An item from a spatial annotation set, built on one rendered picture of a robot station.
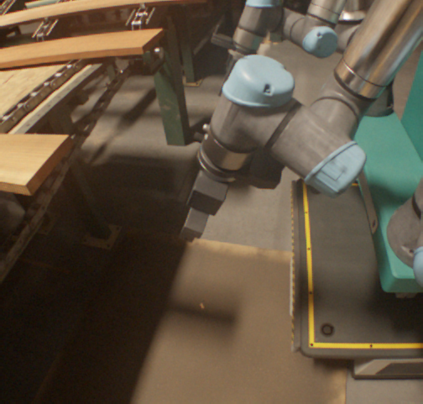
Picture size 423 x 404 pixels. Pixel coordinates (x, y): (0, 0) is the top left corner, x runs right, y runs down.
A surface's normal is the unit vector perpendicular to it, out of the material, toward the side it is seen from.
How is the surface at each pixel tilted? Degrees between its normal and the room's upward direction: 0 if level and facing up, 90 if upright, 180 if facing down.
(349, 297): 0
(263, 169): 25
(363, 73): 89
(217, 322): 0
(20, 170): 0
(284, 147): 83
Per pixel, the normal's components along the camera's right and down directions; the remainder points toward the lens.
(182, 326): -0.08, -0.70
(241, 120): -0.53, 0.63
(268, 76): 0.28, -0.50
